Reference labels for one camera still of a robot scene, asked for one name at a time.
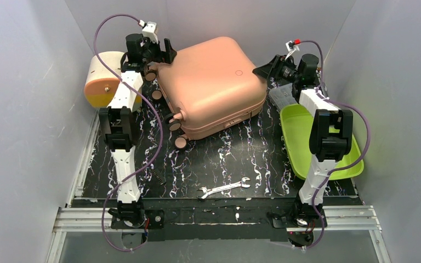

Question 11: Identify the pink hard-shell suitcase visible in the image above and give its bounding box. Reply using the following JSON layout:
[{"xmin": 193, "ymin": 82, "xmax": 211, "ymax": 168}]
[{"xmin": 151, "ymin": 37, "xmax": 268, "ymax": 150}]

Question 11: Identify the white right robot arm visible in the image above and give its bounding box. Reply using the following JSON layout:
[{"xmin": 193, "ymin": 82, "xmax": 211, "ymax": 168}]
[{"xmin": 253, "ymin": 54, "xmax": 352, "ymax": 208}]

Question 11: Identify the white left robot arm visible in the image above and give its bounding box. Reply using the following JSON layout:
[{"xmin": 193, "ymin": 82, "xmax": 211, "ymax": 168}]
[{"xmin": 95, "ymin": 33, "xmax": 177, "ymax": 221}]

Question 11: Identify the silver open-end wrench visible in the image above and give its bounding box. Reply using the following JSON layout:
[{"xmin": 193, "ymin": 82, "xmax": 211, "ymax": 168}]
[{"xmin": 197, "ymin": 177, "xmax": 251, "ymax": 199}]

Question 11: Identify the clear plastic screw box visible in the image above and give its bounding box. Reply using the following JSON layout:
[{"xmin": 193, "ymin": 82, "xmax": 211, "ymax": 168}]
[{"xmin": 268, "ymin": 83, "xmax": 298, "ymax": 112}]

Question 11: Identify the green plastic tray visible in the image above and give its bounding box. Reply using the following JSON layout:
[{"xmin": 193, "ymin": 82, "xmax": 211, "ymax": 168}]
[{"xmin": 280, "ymin": 104, "xmax": 365, "ymax": 180}]

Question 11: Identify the cream cylindrical drum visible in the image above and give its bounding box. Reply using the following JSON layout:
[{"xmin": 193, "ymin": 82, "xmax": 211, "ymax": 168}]
[{"xmin": 84, "ymin": 51, "xmax": 144, "ymax": 111}]

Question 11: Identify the black spring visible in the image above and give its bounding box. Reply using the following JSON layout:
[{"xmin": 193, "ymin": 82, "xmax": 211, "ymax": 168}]
[{"xmin": 152, "ymin": 169, "xmax": 167, "ymax": 185}]

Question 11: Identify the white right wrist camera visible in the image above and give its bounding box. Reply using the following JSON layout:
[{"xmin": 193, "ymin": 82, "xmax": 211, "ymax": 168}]
[{"xmin": 285, "ymin": 39, "xmax": 301, "ymax": 60}]

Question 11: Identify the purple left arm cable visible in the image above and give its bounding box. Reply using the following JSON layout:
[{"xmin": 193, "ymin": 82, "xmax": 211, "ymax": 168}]
[{"xmin": 93, "ymin": 14, "xmax": 164, "ymax": 253}]

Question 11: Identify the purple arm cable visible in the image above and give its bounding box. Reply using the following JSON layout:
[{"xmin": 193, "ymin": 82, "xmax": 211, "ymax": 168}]
[
  {"xmin": 290, "ymin": 39, "xmax": 372, "ymax": 251},
  {"xmin": 93, "ymin": 14, "xmax": 164, "ymax": 253}
]

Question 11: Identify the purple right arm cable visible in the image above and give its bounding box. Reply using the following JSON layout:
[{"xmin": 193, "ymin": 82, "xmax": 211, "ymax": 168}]
[{"xmin": 290, "ymin": 39, "xmax": 372, "ymax": 251}]

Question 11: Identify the aluminium frame rail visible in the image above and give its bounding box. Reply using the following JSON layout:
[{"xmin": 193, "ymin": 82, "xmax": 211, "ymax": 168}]
[{"xmin": 45, "ymin": 115, "xmax": 143, "ymax": 262}]

